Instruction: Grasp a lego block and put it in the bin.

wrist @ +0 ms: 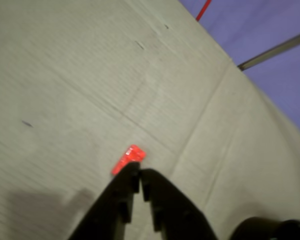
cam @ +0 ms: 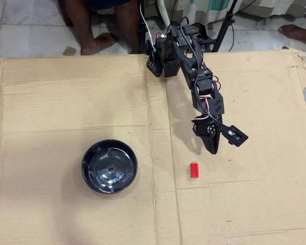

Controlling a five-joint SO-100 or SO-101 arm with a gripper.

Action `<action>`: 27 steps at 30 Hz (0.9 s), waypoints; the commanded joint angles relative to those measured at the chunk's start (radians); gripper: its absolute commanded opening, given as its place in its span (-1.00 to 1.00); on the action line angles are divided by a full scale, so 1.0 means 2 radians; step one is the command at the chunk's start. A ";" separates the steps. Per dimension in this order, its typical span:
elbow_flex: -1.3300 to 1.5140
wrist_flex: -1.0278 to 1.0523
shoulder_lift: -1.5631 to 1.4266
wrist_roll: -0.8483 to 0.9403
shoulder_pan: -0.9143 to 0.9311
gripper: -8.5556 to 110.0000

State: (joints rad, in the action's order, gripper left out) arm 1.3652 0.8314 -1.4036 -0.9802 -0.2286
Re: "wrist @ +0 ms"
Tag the red lego block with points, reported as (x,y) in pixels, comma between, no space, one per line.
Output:
(132,154)

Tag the grey metal rod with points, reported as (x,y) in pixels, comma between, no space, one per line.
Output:
(275,49)

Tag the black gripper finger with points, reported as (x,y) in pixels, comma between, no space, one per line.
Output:
(115,202)
(172,207)

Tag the beige cardboard sheet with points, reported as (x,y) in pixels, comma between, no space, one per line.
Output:
(90,87)

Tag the black round plastic bin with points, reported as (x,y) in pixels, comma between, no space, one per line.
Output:
(265,231)

